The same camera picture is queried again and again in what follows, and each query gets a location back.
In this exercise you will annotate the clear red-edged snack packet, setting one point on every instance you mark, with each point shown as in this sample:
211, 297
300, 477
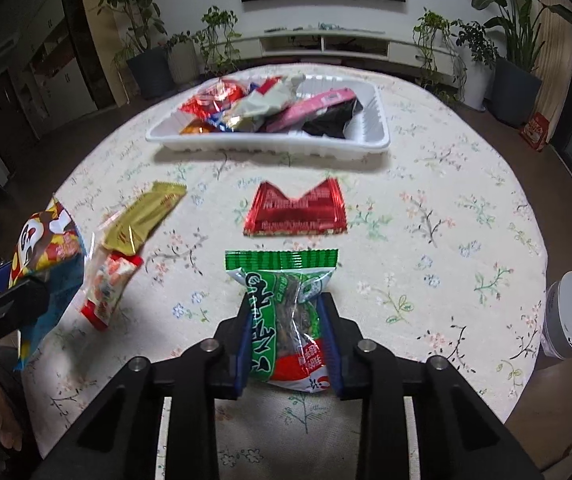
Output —
108, 285

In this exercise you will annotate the shiny red snack packet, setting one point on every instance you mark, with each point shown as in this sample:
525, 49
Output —
211, 102

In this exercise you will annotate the blue snack packet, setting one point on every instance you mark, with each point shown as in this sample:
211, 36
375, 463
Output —
220, 121

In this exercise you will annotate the beige curtain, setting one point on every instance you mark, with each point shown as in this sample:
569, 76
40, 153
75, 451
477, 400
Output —
558, 60

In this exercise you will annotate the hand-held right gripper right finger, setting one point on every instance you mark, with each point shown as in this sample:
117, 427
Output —
328, 345

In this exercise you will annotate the trailing vine plant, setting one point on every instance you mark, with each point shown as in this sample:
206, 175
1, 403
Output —
218, 35

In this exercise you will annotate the large broad-leaf plant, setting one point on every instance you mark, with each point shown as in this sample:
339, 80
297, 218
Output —
515, 15

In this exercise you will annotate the white plastic tray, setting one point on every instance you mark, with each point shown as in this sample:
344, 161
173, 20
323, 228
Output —
370, 110

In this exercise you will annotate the grey cylindrical appliance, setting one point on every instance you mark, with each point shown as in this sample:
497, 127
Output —
570, 310

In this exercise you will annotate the orange snack packet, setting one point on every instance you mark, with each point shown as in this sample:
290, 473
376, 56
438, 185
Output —
193, 128

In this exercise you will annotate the light grey plant pot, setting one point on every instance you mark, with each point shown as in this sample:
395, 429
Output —
183, 62

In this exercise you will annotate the panda print snack bag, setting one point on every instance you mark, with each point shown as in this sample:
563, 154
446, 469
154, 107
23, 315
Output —
46, 255

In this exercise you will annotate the white plant pot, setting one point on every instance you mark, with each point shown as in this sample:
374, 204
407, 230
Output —
478, 87

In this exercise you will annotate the green snack packet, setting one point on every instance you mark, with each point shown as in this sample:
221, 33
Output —
286, 310

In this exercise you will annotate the white television stand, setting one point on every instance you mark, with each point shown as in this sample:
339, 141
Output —
405, 52

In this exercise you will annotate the red foil snack bag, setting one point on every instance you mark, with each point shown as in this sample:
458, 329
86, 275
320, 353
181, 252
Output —
296, 215

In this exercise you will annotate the hanging vine plant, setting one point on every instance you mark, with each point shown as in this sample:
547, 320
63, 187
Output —
433, 40

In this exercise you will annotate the red paper bag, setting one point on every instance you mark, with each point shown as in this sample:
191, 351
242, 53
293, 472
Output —
535, 132

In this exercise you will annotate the pink snack packet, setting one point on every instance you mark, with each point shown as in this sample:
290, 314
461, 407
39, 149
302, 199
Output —
311, 107

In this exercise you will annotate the black snack packet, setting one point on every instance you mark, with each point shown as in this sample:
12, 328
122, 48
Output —
331, 120

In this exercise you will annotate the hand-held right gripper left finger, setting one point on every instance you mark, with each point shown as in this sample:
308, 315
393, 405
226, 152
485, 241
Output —
243, 340

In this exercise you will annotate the tall leafy houseplant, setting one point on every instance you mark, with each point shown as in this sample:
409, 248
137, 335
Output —
131, 5

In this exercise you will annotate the small bushy houseplant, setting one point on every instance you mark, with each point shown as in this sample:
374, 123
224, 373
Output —
475, 42

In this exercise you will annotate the white wall cabinet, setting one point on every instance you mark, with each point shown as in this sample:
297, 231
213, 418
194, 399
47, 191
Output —
56, 70

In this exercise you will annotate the dark grey plant pot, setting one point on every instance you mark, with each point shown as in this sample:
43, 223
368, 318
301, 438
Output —
151, 72

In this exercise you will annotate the white snack packet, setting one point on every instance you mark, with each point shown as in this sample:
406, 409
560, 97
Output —
261, 105

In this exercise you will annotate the small green houseplant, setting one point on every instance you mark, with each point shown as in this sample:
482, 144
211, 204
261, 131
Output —
178, 40

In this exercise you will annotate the person's left hand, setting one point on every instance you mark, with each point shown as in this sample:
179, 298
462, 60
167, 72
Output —
3, 410

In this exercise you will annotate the large dark grey pot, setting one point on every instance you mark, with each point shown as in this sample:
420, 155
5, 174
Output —
518, 92

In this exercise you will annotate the gold snack bar packet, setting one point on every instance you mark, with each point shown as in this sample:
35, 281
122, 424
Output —
141, 215

